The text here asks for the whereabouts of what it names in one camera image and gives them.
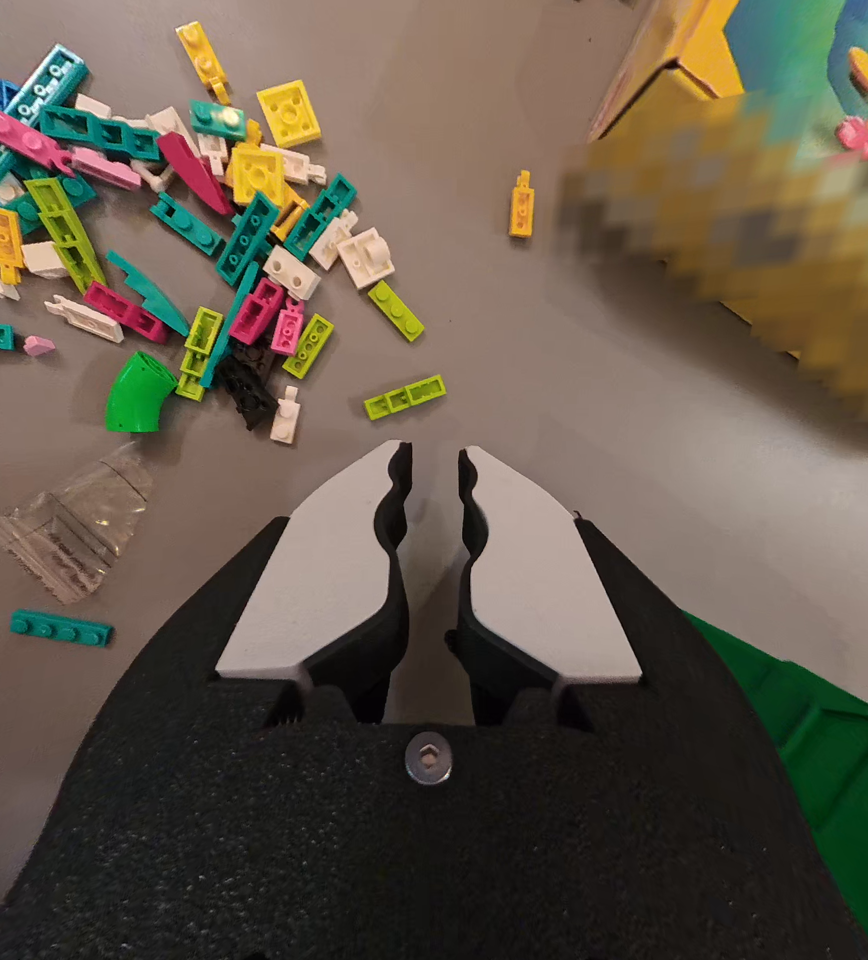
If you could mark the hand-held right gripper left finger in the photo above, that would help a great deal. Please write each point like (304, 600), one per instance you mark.
(314, 577)

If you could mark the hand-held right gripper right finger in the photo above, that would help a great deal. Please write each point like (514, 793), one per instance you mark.
(539, 592)

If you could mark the lime green jointed lego plate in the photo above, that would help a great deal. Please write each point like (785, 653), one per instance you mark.
(404, 396)

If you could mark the teal lego plate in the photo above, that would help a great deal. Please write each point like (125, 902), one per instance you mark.
(61, 628)

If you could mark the yellow hinged lego plate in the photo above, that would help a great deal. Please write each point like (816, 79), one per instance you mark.
(521, 206)

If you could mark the pile of colourful lego bricks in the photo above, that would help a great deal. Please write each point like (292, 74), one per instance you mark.
(254, 172)

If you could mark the yellow lego box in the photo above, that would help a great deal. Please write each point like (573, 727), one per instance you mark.
(696, 52)

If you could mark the clear plastic bag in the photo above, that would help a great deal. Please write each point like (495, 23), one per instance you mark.
(66, 540)

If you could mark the green plastic bin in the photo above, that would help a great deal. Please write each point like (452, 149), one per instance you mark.
(838, 765)

